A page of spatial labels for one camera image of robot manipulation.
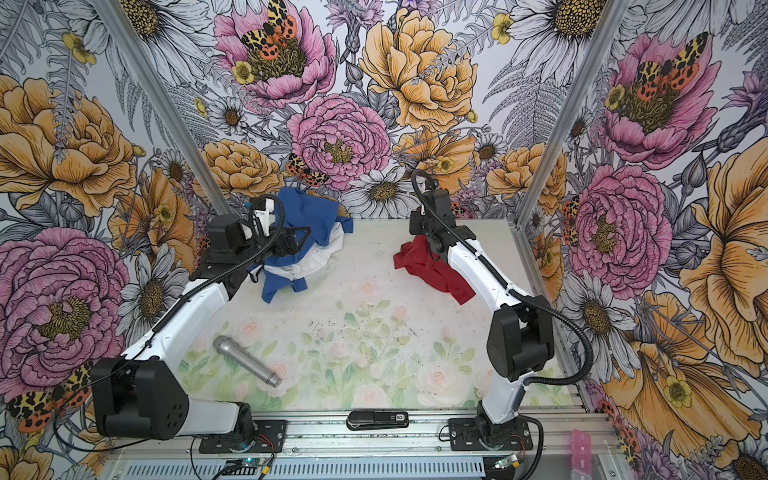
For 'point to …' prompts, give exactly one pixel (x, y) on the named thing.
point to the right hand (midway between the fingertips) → (421, 221)
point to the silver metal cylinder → (239, 355)
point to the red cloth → (416, 257)
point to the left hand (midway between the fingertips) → (299, 236)
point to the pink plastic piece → (581, 452)
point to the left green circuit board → (253, 462)
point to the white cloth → (309, 260)
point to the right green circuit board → (507, 462)
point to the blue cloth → (296, 208)
